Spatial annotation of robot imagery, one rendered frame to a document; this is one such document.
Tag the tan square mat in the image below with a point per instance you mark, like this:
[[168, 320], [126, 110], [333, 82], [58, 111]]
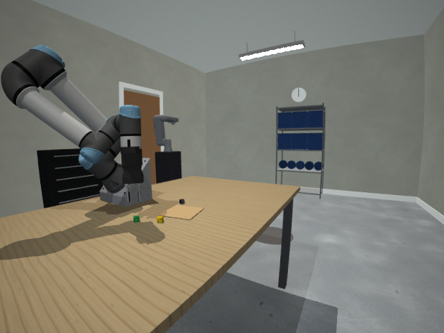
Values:
[[182, 212]]

